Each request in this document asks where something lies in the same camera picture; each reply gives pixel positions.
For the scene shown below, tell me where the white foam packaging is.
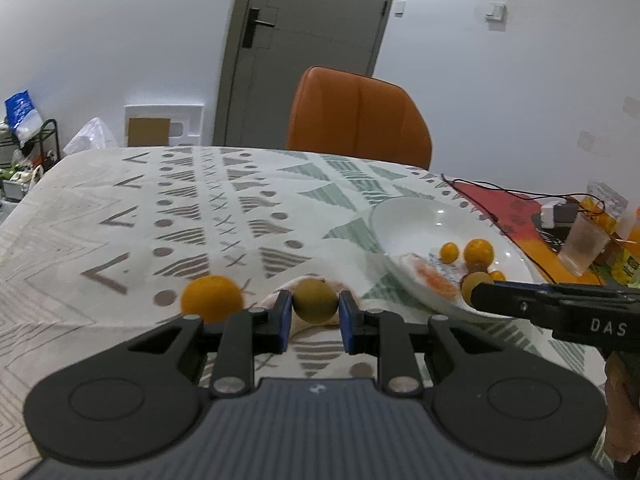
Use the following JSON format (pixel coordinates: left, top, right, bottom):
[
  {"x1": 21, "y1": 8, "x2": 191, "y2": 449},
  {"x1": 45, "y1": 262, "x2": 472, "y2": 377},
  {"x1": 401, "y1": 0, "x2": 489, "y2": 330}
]
[{"x1": 123, "y1": 104, "x2": 206, "y2": 149}]

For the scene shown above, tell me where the yellow-green citrus fruit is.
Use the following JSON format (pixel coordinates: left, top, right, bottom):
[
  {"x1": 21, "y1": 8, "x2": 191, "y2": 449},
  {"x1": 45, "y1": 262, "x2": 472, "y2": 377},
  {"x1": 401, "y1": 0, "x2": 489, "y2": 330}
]
[
  {"x1": 461, "y1": 271, "x2": 493, "y2": 305},
  {"x1": 292, "y1": 280, "x2": 339, "y2": 325}
]

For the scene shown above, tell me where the clear plastic packet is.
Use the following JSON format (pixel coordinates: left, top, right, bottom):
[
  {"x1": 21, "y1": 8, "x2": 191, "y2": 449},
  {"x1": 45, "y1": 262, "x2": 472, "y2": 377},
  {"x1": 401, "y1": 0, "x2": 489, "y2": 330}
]
[{"x1": 582, "y1": 180, "x2": 630, "y2": 223}]

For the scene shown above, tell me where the grey door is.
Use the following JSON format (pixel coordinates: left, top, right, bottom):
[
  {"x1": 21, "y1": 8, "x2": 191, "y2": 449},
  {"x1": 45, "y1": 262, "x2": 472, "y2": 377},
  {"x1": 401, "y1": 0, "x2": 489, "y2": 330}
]
[{"x1": 212, "y1": 0, "x2": 403, "y2": 150}]

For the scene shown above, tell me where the white plate with blue rim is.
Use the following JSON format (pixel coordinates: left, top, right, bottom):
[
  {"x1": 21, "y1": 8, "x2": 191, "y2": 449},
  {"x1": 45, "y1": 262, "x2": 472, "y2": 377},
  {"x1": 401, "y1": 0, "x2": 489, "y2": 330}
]
[{"x1": 368, "y1": 196, "x2": 533, "y2": 323}]

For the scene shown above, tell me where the colourful printed mat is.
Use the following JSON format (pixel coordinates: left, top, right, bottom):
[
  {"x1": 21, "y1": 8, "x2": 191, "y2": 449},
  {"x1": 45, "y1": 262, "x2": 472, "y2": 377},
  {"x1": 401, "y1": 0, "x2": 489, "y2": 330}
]
[{"x1": 445, "y1": 177, "x2": 640, "y2": 292}]

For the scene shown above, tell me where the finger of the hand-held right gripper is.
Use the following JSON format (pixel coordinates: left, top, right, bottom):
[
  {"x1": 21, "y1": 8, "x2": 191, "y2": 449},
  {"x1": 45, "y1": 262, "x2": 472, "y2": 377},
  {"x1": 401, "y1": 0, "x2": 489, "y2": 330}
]
[{"x1": 470, "y1": 281, "x2": 538, "y2": 325}]

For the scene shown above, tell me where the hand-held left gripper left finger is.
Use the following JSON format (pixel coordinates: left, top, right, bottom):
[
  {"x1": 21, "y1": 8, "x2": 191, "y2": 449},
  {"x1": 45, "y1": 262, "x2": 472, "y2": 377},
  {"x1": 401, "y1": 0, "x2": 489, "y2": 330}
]
[{"x1": 127, "y1": 290, "x2": 294, "y2": 396}]

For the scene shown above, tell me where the person's right hand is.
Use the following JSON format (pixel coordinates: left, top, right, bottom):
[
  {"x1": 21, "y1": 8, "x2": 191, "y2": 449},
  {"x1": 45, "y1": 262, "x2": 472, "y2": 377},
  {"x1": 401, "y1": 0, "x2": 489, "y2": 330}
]
[{"x1": 601, "y1": 351, "x2": 640, "y2": 467}]

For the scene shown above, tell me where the yellow green carton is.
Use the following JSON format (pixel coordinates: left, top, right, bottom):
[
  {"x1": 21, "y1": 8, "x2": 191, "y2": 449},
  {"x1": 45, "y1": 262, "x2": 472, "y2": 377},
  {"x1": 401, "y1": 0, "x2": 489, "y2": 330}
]
[{"x1": 611, "y1": 247, "x2": 640, "y2": 285}]

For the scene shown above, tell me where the blue plastic bag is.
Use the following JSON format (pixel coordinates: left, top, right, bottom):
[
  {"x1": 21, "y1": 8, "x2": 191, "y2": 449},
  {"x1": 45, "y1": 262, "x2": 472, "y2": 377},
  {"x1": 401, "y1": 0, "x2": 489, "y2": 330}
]
[{"x1": 4, "y1": 91, "x2": 32, "y2": 128}]

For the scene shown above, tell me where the black cable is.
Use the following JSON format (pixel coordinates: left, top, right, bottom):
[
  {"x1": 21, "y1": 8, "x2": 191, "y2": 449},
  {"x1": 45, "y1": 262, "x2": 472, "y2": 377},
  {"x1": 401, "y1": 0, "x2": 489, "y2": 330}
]
[{"x1": 442, "y1": 174, "x2": 623, "y2": 285}]

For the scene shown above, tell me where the white charger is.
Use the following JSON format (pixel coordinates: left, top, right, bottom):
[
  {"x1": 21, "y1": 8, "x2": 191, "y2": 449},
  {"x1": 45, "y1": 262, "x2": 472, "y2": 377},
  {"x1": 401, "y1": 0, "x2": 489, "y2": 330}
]
[{"x1": 540, "y1": 201, "x2": 562, "y2": 229}]

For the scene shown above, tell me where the black door handle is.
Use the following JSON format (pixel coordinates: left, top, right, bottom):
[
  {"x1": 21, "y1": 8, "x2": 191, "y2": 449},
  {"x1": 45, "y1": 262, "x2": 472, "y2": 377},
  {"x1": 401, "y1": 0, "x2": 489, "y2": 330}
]
[{"x1": 241, "y1": 7, "x2": 276, "y2": 50}]

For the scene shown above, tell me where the large orange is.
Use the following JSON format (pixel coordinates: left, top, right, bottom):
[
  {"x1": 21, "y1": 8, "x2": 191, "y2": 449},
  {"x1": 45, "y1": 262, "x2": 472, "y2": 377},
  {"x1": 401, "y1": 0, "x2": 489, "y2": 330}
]
[{"x1": 180, "y1": 275, "x2": 245, "y2": 325}]

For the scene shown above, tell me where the orange leather chair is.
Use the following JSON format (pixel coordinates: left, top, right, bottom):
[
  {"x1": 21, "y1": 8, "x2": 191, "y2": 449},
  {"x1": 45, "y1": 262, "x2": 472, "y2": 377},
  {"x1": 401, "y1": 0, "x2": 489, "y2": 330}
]
[{"x1": 286, "y1": 66, "x2": 433, "y2": 170}]

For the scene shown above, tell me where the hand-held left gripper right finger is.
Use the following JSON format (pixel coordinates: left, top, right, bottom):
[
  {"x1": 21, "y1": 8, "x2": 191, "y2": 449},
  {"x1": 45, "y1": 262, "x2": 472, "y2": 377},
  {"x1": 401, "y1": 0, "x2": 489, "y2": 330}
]
[{"x1": 338, "y1": 291, "x2": 493, "y2": 396}]

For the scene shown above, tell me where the clear plastic bag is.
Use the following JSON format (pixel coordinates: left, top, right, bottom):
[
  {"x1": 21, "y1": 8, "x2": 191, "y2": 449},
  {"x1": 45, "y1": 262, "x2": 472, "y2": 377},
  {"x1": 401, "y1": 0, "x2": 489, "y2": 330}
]
[{"x1": 62, "y1": 116, "x2": 119, "y2": 157}]

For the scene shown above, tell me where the black metal rack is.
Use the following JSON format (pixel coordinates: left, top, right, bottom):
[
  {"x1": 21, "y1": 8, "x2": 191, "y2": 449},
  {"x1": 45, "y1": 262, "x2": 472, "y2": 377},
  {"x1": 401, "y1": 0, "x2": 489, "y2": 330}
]
[{"x1": 0, "y1": 119, "x2": 60, "y2": 201}]

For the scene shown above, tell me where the clear plastic cup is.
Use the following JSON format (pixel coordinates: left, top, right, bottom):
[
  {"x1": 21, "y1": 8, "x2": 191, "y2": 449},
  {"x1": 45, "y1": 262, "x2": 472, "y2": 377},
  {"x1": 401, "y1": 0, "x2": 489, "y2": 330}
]
[{"x1": 557, "y1": 215, "x2": 612, "y2": 277}]

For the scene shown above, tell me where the brown cardboard sheet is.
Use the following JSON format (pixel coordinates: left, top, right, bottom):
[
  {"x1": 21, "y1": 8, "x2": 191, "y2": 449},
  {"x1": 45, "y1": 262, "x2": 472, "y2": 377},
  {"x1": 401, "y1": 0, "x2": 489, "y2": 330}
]
[{"x1": 127, "y1": 117, "x2": 171, "y2": 147}]

